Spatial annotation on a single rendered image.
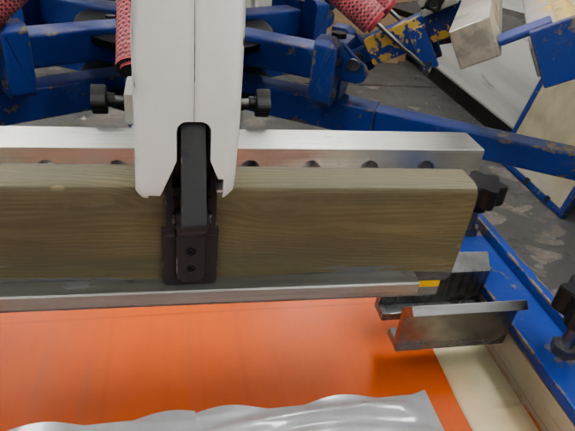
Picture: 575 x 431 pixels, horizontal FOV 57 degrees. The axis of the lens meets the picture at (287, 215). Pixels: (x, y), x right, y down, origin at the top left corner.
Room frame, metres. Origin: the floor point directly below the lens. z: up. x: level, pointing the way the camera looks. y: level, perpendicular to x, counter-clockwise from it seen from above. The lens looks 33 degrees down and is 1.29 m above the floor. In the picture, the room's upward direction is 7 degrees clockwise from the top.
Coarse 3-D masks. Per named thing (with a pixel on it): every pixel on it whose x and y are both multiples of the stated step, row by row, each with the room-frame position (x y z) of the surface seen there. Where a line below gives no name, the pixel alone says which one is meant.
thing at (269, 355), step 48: (192, 336) 0.32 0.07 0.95; (240, 336) 0.32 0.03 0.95; (288, 336) 0.33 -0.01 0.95; (336, 336) 0.34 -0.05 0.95; (384, 336) 0.34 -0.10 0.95; (240, 384) 0.27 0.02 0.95; (288, 384) 0.28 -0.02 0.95; (336, 384) 0.28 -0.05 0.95; (384, 384) 0.29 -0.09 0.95; (432, 384) 0.29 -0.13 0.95
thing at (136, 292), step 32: (0, 288) 0.22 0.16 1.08; (32, 288) 0.22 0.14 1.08; (64, 288) 0.23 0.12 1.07; (96, 288) 0.23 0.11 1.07; (128, 288) 0.23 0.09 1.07; (160, 288) 0.24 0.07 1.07; (192, 288) 0.24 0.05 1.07; (224, 288) 0.25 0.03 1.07; (256, 288) 0.25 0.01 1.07; (288, 288) 0.25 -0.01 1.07; (320, 288) 0.26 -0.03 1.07; (352, 288) 0.26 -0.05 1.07; (384, 288) 0.27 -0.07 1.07; (416, 288) 0.28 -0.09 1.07
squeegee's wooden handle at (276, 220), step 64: (0, 192) 0.23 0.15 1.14; (64, 192) 0.24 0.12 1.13; (128, 192) 0.24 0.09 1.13; (256, 192) 0.26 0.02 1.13; (320, 192) 0.27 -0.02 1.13; (384, 192) 0.28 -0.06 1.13; (448, 192) 0.29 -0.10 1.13; (0, 256) 0.23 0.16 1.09; (64, 256) 0.23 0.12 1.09; (128, 256) 0.24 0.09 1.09; (256, 256) 0.26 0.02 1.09; (320, 256) 0.27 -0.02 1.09; (384, 256) 0.28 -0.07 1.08; (448, 256) 0.29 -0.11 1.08
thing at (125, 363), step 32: (0, 320) 0.31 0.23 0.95; (32, 320) 0.31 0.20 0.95; (64, 320) 0.32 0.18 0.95; (96, 320) 0.32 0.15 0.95; (128, 320) 0.33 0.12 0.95; (160, 320) 0.33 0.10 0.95; (0, 352) 0.28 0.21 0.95; (32, 352) 0.28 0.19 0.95; (64, 352) 0.28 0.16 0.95; (96, 352) 0.29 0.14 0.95; (128, 352) 0.29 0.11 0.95; (160, 352) 0.29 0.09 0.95; (192, 352) 0.30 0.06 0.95; (0, 384) 0.25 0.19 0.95; (32, 384) 0.25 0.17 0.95; (64, 384) 0.25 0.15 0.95; (96, 384) 0.26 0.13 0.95; (128, 384) 0.26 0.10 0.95; (160, 384) 0.26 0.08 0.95; (192, 384) 0.27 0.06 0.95; (0, 416) 0.22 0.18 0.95; (32, 416) 0.22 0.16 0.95; (64, 416) 0.23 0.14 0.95; (96, 416) 0.23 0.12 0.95; (128, 416) 0.23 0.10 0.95
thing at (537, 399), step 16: (496, 352) 0.33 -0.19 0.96; (512, 352) 0.31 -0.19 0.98; (512, 368) 0.31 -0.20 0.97; (528, 368) 0.29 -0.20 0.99; (512, 384) 0.30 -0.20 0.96; (528, 384) 0.29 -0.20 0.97; (544, 384) 0.28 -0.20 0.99; (528, 400) 0.28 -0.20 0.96; (544, 400) 0.27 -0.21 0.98; (544, 416) 0.26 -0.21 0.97; (560, 416) 0.25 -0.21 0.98
